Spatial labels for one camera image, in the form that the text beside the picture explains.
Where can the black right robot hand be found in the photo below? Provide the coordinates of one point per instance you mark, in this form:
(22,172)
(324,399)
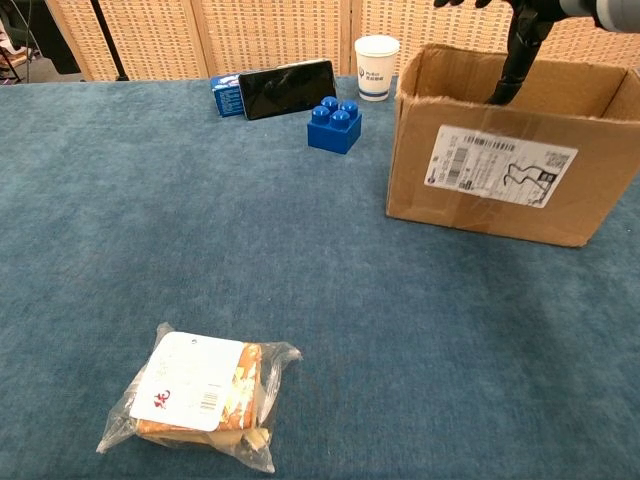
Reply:
(537,5)

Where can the black stapler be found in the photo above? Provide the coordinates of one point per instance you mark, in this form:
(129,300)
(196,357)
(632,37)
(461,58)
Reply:
(515,60)

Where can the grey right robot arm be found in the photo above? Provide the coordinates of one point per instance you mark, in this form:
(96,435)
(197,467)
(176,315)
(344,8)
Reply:
(605,10)

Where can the brown cardboard box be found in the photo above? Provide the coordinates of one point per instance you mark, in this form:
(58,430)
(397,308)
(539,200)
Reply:
(500,225)

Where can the white paper cup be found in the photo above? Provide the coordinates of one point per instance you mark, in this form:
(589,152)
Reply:
(376,70)

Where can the blue toy building block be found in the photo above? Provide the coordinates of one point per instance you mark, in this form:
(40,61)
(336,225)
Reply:
(334,134)

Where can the black smartphone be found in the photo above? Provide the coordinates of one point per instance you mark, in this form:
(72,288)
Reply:
(287,90)

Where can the small blue carton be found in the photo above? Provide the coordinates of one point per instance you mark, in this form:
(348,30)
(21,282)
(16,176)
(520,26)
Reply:
(226,97)

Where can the blue tablecloth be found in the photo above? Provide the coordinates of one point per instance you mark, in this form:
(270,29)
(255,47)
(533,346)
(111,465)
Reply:
(200,240)

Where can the black stand pole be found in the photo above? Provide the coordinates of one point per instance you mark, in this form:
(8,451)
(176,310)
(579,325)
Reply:
(107,40)

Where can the plastic-wrapped sandwich with label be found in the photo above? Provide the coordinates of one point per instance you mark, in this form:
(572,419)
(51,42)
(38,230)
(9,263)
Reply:
(195,385)

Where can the black chair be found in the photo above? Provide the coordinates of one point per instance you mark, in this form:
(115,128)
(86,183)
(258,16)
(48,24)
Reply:
(20,30)

